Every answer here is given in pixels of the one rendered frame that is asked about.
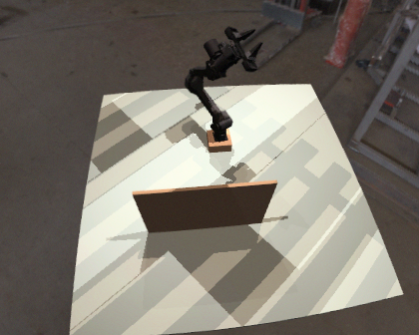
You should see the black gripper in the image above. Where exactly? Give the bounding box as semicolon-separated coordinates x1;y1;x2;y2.
221;26;263;72

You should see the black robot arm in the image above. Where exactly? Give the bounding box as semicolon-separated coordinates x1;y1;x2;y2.
185;39;240;142

